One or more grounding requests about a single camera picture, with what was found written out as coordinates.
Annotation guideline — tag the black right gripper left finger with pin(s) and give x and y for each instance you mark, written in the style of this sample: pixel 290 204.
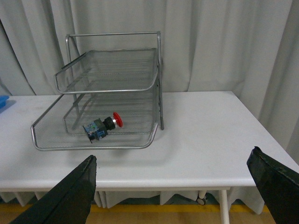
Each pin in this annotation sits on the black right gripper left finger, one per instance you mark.
pixel 69 202

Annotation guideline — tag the red emergency stop button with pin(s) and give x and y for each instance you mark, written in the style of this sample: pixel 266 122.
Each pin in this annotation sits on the red emergency stop button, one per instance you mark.
pixel 98 129

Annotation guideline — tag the white table leg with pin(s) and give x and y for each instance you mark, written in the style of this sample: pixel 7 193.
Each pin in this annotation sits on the white table leg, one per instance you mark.
pixel 224 207

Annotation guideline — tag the grey curtain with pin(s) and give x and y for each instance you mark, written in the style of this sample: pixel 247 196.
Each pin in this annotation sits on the grey curtain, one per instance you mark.
pixel 249 47

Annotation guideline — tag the blue plastic tray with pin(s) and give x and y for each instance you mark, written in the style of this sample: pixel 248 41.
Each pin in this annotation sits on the blue plastic tray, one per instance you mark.
pixel 4 102

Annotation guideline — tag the silver wire rack frame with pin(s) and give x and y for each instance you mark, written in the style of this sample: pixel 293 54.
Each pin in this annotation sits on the silver wire rack frame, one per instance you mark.
pixel 160 60

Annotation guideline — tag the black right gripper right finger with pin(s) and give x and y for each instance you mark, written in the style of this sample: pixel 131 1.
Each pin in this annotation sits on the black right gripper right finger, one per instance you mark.
pixel 277 184

